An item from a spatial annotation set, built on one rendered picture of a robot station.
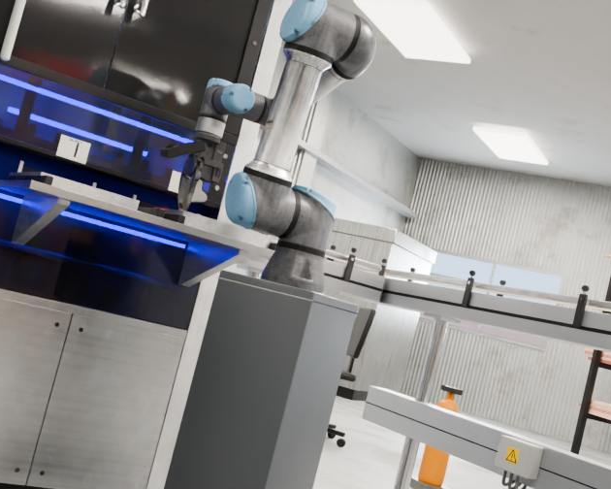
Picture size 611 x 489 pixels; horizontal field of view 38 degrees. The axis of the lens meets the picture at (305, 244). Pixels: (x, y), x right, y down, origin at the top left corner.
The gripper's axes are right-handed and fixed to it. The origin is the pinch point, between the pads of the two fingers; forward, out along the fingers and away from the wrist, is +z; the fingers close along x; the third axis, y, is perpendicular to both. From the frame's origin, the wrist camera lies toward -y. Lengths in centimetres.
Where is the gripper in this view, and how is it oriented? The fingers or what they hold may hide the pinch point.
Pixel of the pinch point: (181, 206)
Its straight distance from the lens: 240.0
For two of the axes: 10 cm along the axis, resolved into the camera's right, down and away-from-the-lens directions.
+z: -2.5, 9.7, -0.7
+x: -5.1, -0.7, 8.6
